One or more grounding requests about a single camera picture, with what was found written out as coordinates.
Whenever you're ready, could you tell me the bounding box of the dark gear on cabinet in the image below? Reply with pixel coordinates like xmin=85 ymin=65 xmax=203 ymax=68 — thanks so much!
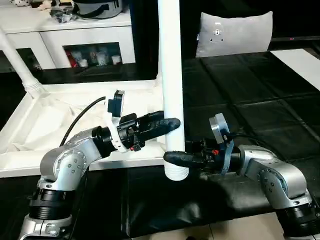
xmin=50 ymin=0 xmax=123 ymax=21

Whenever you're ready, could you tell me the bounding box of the white plastic table leg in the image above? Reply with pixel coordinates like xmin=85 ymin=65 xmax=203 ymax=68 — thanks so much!
xmin=0 ymin=27 xmax=47 ymax=98
xmin=157 ymin=0 xmax=190 ymax=182

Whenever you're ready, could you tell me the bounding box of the black cabinet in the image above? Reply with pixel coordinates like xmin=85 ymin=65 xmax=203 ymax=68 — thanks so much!
xmin=131 ymin=0 xmax=203 ymax=66

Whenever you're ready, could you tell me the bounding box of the white cabinet with glass doors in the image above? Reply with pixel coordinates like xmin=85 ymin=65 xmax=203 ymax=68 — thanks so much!
xmin=0 ymin=7 xmax=133 ymax=71

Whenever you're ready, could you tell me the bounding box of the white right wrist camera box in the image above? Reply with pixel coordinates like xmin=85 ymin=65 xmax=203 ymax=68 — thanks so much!
xmin=208 ymin=113 xmax=235 ymax=173

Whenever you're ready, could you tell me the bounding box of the grey cushion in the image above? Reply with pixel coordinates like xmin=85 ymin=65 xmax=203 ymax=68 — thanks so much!
xmin=196 ymin=11 xmax=274 ymax=58

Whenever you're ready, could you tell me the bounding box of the white plastic table top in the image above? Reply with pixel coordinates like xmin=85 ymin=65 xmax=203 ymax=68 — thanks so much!
xmin=0 ymin=80 xmax=168 ymax=178

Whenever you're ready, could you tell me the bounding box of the black work mat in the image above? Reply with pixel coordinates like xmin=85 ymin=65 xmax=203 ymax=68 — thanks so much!
xmin=0 ymin=50 xmax=320 ymax=238

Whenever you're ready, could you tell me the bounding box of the white board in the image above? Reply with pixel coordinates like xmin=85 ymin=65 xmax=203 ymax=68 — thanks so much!
xmin=270 ymin=48 xmax=320 ymax=91

